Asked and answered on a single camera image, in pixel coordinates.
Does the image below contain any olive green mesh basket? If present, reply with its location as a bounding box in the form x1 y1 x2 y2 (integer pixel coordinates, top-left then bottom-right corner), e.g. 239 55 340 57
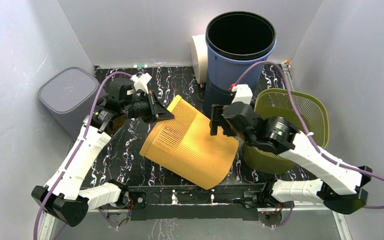
243 88 330 175

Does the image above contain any orange mesh waste basket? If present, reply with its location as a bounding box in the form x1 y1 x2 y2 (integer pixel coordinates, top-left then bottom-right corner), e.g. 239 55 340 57
139 95 239 190

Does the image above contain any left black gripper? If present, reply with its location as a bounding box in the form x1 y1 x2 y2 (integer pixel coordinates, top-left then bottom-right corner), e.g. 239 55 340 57
122 90 174 124

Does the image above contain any white curved plastic object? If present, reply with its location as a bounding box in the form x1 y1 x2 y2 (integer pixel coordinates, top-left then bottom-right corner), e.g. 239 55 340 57
190 34 208 84

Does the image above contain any blue plastic bin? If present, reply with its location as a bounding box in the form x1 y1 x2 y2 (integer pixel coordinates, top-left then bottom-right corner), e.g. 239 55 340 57
202 11 278 117

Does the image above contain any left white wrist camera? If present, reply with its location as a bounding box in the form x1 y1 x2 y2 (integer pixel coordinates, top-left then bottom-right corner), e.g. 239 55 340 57
130 73 152 94

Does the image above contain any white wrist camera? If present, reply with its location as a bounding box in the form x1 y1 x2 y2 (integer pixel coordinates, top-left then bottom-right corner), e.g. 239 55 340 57
130 73 152 94
230 83 253 105

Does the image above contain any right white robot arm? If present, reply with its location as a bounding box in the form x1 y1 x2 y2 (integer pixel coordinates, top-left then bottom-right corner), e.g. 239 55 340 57
210 101 371 215

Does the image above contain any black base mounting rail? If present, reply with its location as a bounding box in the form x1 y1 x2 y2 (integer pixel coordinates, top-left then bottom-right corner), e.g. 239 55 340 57
129 184 280 221

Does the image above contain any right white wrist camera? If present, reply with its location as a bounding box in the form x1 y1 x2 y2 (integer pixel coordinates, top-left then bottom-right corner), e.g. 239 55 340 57
230 83 253 105

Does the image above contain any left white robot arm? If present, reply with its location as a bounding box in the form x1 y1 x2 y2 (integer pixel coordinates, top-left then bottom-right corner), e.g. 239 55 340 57
31 73 175 227

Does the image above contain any grey mesh waste basket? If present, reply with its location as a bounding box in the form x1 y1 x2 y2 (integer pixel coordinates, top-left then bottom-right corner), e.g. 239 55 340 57
38 67 100 140

